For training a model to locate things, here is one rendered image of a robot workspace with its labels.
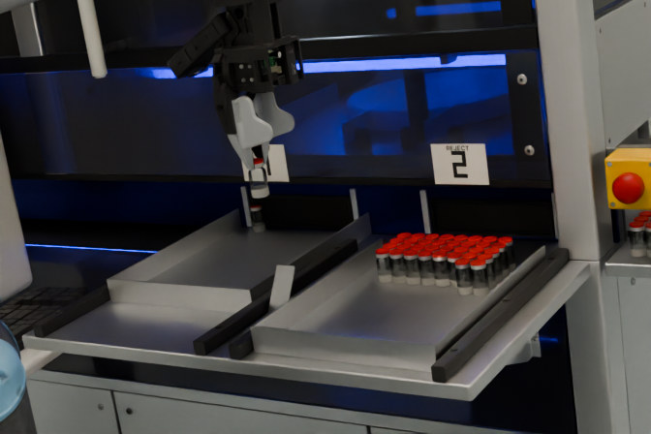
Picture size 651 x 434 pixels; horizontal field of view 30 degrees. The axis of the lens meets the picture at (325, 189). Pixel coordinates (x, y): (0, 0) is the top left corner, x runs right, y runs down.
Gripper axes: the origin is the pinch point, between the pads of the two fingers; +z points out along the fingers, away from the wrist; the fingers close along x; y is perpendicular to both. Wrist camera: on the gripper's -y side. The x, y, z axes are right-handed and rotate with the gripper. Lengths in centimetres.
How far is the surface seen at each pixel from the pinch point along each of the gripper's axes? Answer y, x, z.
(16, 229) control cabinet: -75, 29, 22
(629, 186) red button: 35.9, 31.6, 13.0
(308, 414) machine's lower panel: -23, 35, 55
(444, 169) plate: 7.8, 35.0, 11.8
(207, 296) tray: -18.2, 9.2, 23.1
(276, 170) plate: -21.5, 35.0, 12.1
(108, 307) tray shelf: -35.3, 7.1, 25.1
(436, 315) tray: 15.4, 13.1, 24.9
